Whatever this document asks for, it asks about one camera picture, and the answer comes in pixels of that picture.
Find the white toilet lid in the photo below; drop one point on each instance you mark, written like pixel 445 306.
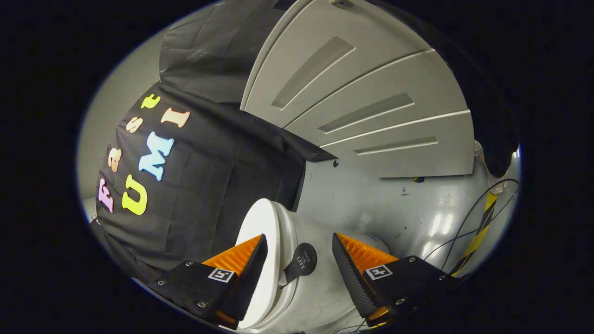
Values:
pixel 260 225

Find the white drawer cabinet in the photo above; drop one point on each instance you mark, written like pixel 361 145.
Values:
pixel 371 83

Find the white toilet bowl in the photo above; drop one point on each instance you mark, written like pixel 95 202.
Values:
pixel 325 297

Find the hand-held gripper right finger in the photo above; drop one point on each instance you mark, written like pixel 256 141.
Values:
pixel 352 278

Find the black backdrop cloth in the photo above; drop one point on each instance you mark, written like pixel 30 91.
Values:
pixel 209 185

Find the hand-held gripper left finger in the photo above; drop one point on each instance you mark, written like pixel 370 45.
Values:
pixel 248 278

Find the yellow black striped tape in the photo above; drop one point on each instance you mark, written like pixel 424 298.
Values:
pixel 482 222

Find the black round lid lifter tab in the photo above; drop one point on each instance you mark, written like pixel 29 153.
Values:
pixel 304 260

